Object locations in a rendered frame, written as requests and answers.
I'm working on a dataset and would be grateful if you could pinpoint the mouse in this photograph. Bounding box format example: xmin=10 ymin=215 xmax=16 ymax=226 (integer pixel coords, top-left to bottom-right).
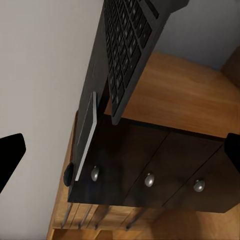
xmin=63 ymin=162 xmax=74 ymax=187

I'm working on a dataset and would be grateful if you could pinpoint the notebook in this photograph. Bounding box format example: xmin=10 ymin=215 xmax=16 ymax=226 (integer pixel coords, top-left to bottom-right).
xmin=75 ymin=91 xmax=97 ymax=181

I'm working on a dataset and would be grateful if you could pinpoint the keyboard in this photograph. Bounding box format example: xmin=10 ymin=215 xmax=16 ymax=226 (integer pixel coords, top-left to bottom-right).
xmin=102 ymin=0 xmax=190 ymax=126

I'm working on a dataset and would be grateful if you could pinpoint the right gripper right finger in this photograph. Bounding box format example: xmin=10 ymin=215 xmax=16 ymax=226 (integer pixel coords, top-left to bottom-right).
xmin=224 ymin=133 xmax=240 ymax=173

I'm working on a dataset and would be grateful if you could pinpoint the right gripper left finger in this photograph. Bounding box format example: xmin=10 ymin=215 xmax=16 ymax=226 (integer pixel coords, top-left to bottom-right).
xmin=0 ymin=133 xmax=26 ymax=193

